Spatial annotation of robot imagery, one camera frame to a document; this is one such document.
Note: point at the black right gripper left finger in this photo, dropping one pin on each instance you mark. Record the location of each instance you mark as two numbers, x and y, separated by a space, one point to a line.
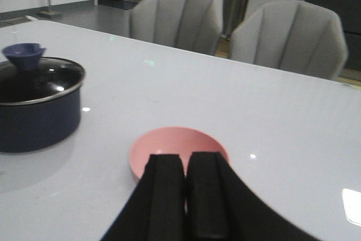
155 209

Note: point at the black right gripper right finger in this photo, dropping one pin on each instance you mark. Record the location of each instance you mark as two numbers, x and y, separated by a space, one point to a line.
222 207

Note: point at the pink plastic bowl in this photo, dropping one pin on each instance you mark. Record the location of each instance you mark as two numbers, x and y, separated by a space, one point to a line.
174 140

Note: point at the glass lid blue knob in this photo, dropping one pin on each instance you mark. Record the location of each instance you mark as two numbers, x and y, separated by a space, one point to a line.
27 77

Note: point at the right grey upholstered chair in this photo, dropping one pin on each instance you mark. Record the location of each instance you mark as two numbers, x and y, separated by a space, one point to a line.
292 36

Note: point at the grey upholstered chair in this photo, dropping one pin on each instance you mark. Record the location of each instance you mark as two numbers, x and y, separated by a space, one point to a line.
192 25
292 36

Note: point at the left grey upholstered chair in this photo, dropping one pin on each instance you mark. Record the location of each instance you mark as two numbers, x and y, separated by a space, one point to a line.
192 25

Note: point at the dark grey counter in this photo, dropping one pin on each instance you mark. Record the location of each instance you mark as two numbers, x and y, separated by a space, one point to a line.
349 13

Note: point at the dark blue saucepan purple handle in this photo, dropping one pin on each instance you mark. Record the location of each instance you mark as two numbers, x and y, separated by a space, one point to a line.
37 125

